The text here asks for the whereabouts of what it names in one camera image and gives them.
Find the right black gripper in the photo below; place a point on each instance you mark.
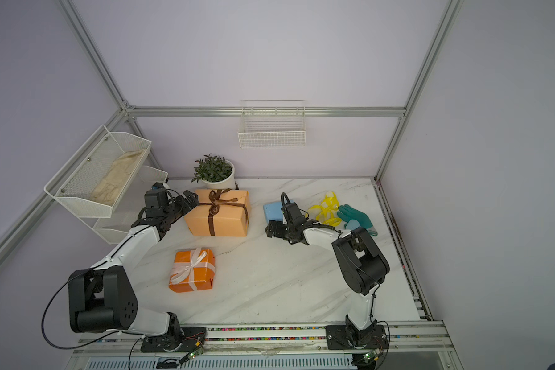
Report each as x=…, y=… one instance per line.
x=272, y=227

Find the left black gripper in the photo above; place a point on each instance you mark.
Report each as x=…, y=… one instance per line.
x=186, y=207

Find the light blue gift box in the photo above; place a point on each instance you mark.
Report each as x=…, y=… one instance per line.
x=276, y=212

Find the brown ribbon bow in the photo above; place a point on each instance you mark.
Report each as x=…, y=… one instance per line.
x=215, y=206

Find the tan gift box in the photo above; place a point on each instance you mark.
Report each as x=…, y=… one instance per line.
x=219, y=215

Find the yellow ribbon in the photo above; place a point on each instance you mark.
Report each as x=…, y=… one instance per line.
x=325, y=212

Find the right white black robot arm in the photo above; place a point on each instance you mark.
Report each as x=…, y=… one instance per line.
x=361, y=262

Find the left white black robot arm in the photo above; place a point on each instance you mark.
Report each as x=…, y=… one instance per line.
x=102, y=298

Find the orange gift box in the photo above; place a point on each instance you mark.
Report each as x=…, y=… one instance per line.
x=193, y=270

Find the white ribbon bow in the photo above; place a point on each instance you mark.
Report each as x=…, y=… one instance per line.
x=189, y=267

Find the potted green plant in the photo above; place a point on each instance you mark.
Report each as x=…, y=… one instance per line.
x=216, y=172

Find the beige cloth in shelf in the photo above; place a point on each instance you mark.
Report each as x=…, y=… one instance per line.
x=110, y=188

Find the white two-tier mesh shelf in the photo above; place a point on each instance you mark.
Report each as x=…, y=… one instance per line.
x=72, y=186

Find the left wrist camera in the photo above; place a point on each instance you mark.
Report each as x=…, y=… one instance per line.
x=159, y=186

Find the white wire wall basket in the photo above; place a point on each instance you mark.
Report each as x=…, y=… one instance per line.
x=266, y=124

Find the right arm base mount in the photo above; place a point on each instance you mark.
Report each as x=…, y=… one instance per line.
x=348, y=337

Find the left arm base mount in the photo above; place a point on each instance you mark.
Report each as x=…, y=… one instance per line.
x=187, y=340

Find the aluminium frame rail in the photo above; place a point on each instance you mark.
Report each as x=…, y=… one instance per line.
x=283, y=339

